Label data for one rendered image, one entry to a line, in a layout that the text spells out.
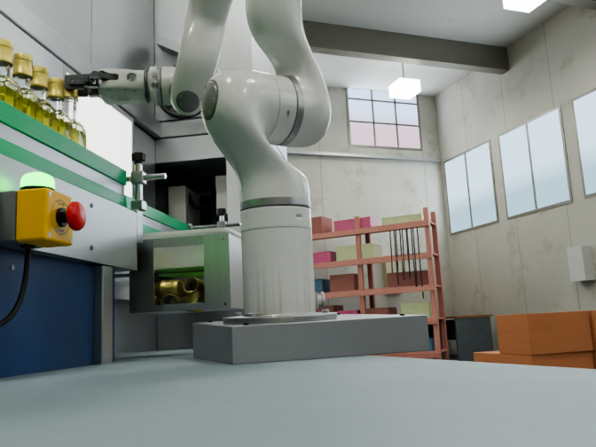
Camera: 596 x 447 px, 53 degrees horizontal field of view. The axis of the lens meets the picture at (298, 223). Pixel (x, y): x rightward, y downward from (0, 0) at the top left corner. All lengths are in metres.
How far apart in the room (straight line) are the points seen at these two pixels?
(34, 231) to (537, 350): 4.66
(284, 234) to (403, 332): 0.24
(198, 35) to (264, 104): 0.36
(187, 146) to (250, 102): 1.27
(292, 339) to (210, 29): 0.70
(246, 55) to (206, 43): 1.00
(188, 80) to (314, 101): 0.34
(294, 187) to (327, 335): 0.25
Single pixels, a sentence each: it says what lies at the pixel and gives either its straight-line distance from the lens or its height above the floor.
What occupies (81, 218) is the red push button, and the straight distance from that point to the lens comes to 0.86.
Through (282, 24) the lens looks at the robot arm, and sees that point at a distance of 1.06.
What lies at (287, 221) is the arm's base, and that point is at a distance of 0.96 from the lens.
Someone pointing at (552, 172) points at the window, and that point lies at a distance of 10.77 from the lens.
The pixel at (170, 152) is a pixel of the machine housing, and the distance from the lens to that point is 2.24.
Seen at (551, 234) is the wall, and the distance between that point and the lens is 10.76.
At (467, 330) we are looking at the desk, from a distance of 11.12.
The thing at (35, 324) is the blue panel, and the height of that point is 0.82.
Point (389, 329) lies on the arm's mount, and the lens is 0.95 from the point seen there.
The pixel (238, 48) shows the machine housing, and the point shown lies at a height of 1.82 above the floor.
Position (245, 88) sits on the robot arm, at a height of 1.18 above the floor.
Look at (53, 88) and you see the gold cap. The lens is 1.36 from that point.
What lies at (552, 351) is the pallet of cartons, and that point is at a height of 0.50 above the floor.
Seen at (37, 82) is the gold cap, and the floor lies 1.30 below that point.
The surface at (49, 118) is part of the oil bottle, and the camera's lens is 1.28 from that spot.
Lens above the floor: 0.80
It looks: 10 degrees up
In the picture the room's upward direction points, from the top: 3 degrees counter-clockwise
